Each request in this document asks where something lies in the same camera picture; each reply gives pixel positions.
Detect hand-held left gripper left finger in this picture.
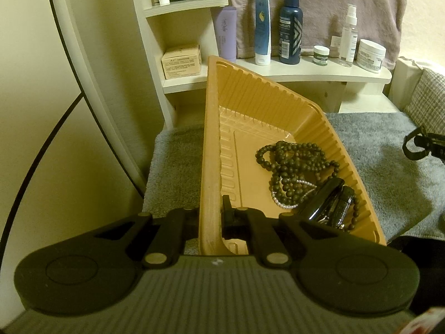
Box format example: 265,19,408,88
94,208,200,269

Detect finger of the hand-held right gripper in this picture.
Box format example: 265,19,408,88
426,132,445,161

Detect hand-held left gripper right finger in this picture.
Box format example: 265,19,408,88
221,195,345,268

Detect black strap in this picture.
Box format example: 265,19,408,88
402,125,435,162

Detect pearl bracelet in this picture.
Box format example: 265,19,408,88
271,179,318,210

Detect dark bead bracelet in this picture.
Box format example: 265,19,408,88
269,170,317,209

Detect dark bead necklace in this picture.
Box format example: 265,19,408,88
255,141,339,190

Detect black cylindrical case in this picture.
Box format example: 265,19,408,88
297,177,345,221

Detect orange plastic tray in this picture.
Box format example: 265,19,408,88
199,55,387,256

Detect brown bead necklace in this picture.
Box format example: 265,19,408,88
348,197,362,233

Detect black strap watch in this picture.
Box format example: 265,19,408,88
318,185,356,230

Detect grey woven pillow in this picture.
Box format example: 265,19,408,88
405,68,445,136

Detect grey fluffy mat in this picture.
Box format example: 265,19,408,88
142,111,445,254

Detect cream cushion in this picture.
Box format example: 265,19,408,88
387,56,426,110

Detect white cream jar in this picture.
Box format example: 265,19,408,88
356,38,386,73

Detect clear spray bottle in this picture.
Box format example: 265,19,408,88
338,3,359,67

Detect cream wooden shelf unit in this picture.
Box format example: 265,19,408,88
127,0,393,129

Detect small green jar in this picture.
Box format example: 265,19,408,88
313,45,330,66

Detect lavender bottle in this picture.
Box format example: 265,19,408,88
210,7,238,60

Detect dark blue spray bottle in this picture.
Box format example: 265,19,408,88
278,0,304,65

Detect white and blue tube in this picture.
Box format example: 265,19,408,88
254,0,272,66

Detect curved cream frame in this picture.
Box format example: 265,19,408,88
45,0,167,199

